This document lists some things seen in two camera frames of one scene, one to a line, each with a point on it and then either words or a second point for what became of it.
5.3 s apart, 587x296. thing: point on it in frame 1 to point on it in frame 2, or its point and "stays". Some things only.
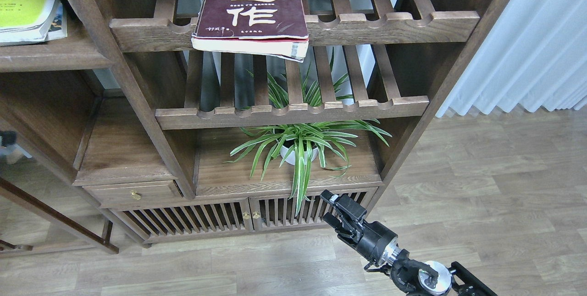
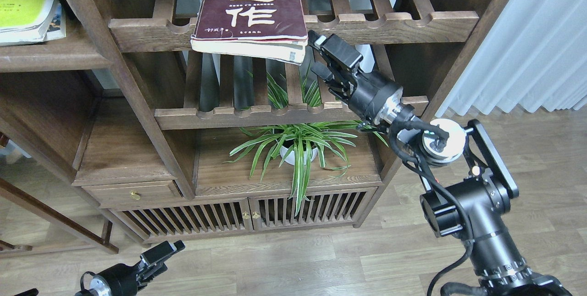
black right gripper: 346,218 to 373,96
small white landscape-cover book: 58,28 stays
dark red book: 257,13 stays
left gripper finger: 8,137 to 126,280
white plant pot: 291,159 stays
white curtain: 535,58 stays
